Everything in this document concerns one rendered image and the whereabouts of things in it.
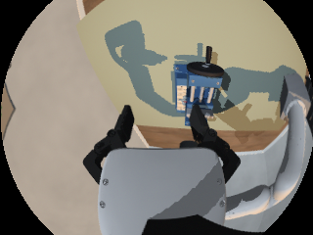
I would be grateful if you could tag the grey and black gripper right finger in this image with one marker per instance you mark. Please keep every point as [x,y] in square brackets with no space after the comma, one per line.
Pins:
[207,138]

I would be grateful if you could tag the blue bench vise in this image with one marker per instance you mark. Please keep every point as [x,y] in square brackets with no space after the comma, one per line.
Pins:
[204,74]

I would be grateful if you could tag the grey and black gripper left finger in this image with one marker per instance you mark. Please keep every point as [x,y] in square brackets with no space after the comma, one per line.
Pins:
[116,138]

